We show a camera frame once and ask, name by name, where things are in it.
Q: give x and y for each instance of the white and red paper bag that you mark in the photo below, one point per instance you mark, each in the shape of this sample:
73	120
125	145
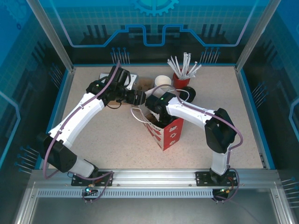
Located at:
171	137

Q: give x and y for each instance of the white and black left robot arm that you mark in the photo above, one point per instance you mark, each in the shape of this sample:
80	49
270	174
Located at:
79	116

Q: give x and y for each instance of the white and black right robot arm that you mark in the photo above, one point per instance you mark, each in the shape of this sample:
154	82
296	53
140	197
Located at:
191	112

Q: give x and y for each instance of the stack of paper cups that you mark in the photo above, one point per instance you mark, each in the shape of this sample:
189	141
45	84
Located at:
163	80

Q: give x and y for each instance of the red straw holder cup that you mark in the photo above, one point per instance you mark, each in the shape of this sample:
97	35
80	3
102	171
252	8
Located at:
182	81

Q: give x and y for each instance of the stack of black cup lids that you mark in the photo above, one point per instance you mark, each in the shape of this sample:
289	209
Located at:
191	93

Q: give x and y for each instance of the white wrapped straw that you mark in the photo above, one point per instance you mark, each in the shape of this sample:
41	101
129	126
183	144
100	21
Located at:
192	68
176	65
184	64
174	68
188	64
195	70

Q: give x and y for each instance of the small lit connector board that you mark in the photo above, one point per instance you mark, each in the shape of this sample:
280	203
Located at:
88	191
224	191

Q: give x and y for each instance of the aluminium mounting rail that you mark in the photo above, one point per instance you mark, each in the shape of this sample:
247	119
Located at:
151	177

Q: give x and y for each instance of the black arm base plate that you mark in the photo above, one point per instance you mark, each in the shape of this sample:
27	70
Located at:
202	178
105	179

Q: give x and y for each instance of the aluminium frame post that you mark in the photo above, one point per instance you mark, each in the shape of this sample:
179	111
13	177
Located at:
49	30
257	32

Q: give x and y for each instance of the small metal bracket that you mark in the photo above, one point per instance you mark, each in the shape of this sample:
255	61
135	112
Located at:
262	159

